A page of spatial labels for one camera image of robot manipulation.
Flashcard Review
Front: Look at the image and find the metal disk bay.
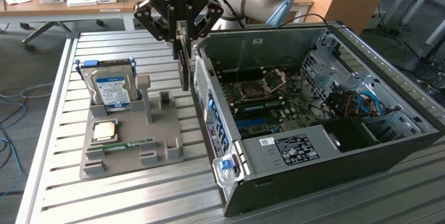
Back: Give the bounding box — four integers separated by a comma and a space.
360, 110, 424, 144

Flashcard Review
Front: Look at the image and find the metal socket cover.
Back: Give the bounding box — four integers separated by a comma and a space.
261, 68, 289, 90

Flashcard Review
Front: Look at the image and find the hard disk blue caddy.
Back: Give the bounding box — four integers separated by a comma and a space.
75, 57, 143, 113

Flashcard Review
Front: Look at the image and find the grey floor cable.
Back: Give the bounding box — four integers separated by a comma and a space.
0, 82, 55, 99

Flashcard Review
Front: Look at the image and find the silver CPU chip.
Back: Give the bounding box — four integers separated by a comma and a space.
93, 122, 118, 141

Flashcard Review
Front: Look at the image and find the black open PC case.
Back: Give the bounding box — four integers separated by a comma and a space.
187, 20, 445, 218

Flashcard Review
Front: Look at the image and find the white desk frame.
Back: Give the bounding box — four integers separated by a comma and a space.
381, 0, 445, 46

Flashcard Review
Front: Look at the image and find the red wire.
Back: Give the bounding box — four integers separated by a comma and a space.
344, 93, 361, 117

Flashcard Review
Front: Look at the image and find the blue card retainer strip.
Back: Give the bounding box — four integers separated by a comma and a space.
207, 90, 230, 154

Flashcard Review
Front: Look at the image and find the black low-profile graphics card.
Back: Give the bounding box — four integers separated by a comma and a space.
175, 20, 193, 92

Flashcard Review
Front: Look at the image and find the wooden desk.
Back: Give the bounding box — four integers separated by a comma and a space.
122, 0, 316, 31
0, 0, 126, 52

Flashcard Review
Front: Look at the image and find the CPU socket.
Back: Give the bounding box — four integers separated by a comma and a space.
238, 80, 268, 101

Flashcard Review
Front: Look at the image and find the grey chipset heatsink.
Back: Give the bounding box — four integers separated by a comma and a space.
282, 120, 304, 132

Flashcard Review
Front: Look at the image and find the blue wire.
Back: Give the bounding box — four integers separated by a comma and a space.
357, 91, 387, 117

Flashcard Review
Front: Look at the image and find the blue floor cable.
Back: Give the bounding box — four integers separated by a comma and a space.
0, 98, 28, 199

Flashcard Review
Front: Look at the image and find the black fan shroud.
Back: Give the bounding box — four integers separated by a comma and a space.
321, 118, 383, 154

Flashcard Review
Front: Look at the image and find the green RAM stick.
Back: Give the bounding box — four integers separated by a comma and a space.
237, 99, 284, 115
87, 137, 157, 152

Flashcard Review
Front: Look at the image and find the blue expansion slot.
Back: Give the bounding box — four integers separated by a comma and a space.
236, 117, 269, 130

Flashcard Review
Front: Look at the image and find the grey parts rack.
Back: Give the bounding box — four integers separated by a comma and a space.
79, 74, 185, 180

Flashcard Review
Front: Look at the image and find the grey power supply unit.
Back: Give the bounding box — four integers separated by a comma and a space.
240, 125, 344, 177

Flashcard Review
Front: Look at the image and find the green motherboard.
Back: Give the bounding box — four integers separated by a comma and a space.
220, 62, 326, 140

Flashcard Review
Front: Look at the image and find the black power cable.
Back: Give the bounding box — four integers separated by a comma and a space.
292, 13, 352, 31

